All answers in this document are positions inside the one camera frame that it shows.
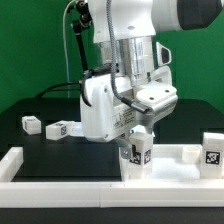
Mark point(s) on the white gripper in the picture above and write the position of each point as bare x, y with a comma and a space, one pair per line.
108, 118

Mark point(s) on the white square tabletop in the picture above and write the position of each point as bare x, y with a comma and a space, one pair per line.
171, 162

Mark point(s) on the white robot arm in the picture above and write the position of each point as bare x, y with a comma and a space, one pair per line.
125, 31

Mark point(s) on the white U-shaped obstacle fence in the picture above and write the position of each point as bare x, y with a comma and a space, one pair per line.
150, 193

